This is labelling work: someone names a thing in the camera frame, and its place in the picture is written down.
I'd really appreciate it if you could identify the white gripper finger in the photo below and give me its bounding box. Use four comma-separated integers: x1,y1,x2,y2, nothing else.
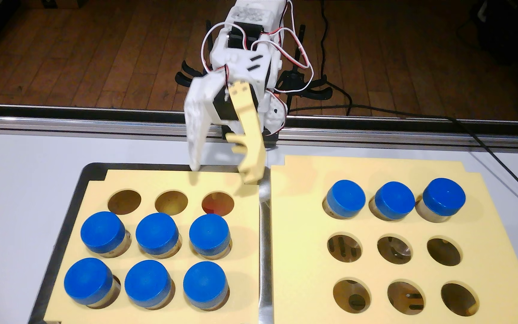
183,71,229,172

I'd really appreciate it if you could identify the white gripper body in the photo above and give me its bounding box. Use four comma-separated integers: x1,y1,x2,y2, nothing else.
210,41,283,123

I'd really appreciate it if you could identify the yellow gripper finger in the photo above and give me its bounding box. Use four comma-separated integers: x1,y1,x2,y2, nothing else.
225,81,268,185

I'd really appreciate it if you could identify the blue capped test tube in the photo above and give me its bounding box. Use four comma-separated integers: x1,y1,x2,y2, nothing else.
189,213,233,261
135,212,182,259
323,179,367,220
124,259,175,311
370,181,416,222
182,261,230,311
63,257,121,309
415,178,466,223
80,211,132,258

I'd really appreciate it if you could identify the black clamp with orange tip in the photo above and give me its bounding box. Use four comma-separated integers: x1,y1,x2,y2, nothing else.
175,19,217,88

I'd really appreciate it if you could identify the yellow foam rack in tray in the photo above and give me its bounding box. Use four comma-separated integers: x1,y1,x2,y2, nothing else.
43,169,260,324

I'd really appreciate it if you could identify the large yellow foam rack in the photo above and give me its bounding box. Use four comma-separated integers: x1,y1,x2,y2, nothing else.
270,155,518,324

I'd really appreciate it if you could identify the metal tray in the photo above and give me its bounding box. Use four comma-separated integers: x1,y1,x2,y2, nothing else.
27,162,273,324

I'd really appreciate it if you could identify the black bulky object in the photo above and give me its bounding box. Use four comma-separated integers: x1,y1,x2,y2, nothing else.
470,0,518,66

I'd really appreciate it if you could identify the black cable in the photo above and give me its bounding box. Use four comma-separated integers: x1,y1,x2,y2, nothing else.
290,104,518,214
320,0,354,116

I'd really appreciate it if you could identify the aluminium table edge rail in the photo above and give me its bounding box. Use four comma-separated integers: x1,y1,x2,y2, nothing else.
0,103,518,151

